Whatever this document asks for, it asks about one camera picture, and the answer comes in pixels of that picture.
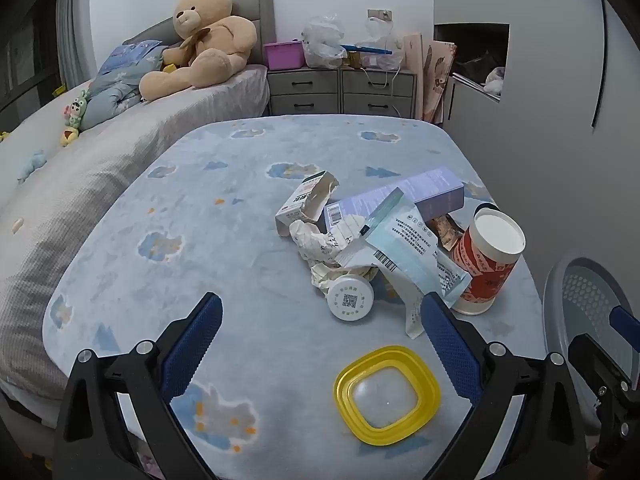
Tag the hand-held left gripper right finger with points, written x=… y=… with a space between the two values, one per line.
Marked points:
x=450 y=350

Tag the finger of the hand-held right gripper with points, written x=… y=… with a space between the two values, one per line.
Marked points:
x=620 y=420
x=626 y=322

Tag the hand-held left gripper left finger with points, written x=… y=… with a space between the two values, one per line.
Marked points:
x=195 y=345

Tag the grey plastic waste basket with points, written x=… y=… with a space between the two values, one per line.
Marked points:
x=582 y=300

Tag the yellow plastic lid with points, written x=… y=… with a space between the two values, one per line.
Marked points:
x=387 y=397

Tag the red paper cup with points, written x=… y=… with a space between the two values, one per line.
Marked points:
x=487 y=265

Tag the light blue torn packet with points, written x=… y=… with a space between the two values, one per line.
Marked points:
x=415 y=255

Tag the white plastic bottle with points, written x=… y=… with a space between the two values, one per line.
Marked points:
x=350 y=300

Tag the white paper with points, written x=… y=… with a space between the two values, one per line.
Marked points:
x=320 y=245

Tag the blue printed blanket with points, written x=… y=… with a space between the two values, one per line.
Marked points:
x=200 y=240

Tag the red patterned snack wrapper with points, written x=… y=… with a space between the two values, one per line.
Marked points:
x=447 y=232

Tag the long purple box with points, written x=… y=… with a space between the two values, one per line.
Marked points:
x=430 y=190

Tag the small white torn carton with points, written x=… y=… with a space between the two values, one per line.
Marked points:
x=302 y=202

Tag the bed with grey sheet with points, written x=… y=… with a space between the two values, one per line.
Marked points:
x=75 y=180

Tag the white wardrobe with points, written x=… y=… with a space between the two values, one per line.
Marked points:
x=550 y=110

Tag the small yellow plush toy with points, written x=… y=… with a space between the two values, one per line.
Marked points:
x=69 y=136

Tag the small blue plush toy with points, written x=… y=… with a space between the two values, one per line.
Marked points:
x=32 y=162

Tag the light blue quilt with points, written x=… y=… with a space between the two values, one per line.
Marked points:
x=112 y=95

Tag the small green plush toy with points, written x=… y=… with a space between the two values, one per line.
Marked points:
x=77 y=107

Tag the grey two-drawer nightstand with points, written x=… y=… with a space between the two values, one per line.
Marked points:
x=305 y=90
x=377 y=92

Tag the pink illustrated board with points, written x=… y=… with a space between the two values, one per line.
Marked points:
x=437 y=80

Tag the white cloth in niche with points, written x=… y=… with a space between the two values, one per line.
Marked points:
x=495 y=80

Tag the plain pink board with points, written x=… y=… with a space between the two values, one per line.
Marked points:
x=412 y=70

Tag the blue printed pillow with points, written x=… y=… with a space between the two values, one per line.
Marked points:
x=127 y=55

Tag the large beige teddy bear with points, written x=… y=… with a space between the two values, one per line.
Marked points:
x=215 y=45

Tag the pink storage box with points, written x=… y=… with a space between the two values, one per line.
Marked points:
x=284 y=55

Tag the small gold object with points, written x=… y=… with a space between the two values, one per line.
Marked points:
x=354 y=60

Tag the grey bed headboard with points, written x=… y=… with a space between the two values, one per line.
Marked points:
x=257 y=15

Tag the grey curtain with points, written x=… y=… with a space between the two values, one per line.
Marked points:
x=72 y=25

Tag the wall power outlet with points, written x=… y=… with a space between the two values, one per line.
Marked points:
x=379 y=14

